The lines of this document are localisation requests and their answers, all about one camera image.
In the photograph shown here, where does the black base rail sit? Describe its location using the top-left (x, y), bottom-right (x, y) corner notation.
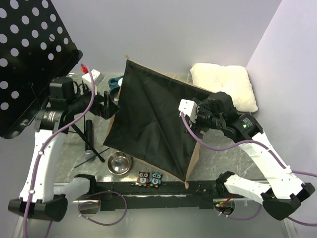
top-left (96, 180), bottom-right (230, 209)

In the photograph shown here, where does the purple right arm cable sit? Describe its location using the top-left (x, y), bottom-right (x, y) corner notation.
top-left (180, 112), bottom-right (317, 227)

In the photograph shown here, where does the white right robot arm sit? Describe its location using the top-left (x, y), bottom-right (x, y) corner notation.
top-left (182, 92), bottom-right (316, 220)

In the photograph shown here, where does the teal pet bowl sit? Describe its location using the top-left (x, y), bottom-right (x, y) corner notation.
top-left (108, 76), bottom-right (123, 99)

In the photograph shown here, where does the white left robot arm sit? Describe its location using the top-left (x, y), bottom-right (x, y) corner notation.
top-left (8, 76), bottom-right (118, 222)

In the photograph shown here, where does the black perforated music stand tray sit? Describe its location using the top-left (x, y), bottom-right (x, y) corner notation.
top-left (0, 0), bottom-right (83, 139)

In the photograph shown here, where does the black tripod stand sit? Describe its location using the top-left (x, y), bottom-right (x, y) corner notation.
top-left (47, 96), bottom-right (106, 163)

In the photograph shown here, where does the tan and black pet tent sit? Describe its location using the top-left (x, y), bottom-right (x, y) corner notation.
top-left (104, 59), bottom-right (211, 183)

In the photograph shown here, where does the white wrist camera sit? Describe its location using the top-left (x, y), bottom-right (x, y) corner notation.
top-left (81, 69), bottom-right (105, 87)
top-left (178, 99), bottom-right (198, 123)

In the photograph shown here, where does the red owl tag seven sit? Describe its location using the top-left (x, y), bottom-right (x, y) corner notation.
top-left (137, 172), bottom-right (150, 187)

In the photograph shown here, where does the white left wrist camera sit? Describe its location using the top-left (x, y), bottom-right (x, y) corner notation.
top-left (81, 69), bottom-right (105, 87)

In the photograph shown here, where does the blue owl tag eight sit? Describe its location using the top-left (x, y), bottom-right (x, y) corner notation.
top-left (150, 172), bottom-right (162, 188)

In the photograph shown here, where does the steel pet bowl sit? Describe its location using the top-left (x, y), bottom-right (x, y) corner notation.
top-left (107, 151), bottom-right (133, 176)

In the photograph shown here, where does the white fluffy pillow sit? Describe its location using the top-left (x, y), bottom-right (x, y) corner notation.
top-left (190, 63), bottom-right (258, 113)

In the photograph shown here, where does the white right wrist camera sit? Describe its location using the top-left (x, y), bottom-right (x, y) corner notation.
top-left (178, 99), bottom-right (198, 123)

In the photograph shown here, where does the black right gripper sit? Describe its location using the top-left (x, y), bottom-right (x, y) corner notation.
top-left (183, 101), bottom-right (224, 139)

